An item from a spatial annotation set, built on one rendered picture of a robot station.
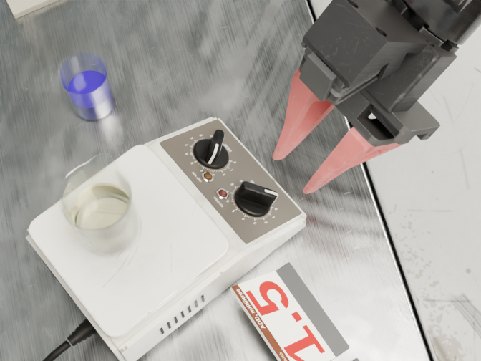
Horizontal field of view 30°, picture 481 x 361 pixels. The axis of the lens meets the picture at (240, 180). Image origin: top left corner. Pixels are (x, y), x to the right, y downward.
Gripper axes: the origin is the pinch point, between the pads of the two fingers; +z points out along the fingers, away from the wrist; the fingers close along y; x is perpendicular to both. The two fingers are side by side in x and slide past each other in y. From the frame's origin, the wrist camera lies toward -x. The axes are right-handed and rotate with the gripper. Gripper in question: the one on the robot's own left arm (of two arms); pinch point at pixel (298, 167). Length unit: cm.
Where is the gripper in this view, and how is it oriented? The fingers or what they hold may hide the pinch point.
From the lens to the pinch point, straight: 67.6
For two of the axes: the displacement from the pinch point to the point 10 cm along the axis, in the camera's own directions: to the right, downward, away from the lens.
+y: 6.3, 7.2, -2.9
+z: -5.8, 6.9, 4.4
